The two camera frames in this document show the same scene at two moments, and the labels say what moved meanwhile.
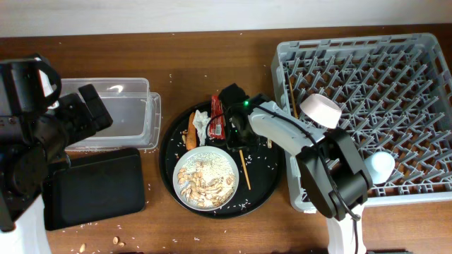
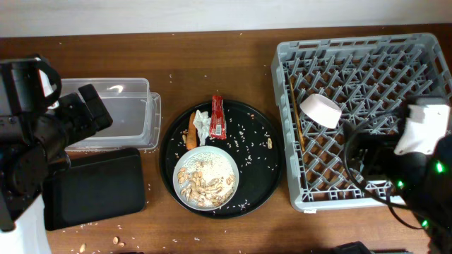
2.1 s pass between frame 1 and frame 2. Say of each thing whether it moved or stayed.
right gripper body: moved
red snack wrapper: stayed
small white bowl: stayed
